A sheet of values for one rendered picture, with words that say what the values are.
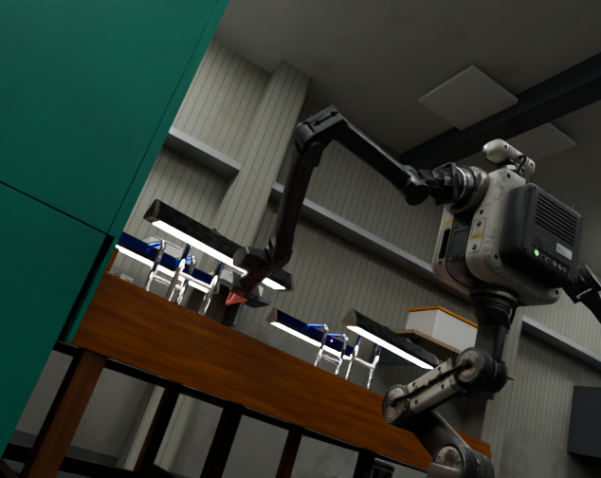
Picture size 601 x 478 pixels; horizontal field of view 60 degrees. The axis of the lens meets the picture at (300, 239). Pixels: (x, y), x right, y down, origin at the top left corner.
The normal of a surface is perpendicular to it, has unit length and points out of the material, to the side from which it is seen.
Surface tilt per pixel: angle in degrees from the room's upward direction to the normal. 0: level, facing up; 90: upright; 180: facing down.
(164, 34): 90
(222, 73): 90
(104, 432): 90
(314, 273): 90
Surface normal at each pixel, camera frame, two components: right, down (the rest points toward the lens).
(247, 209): 0.47, -0.18
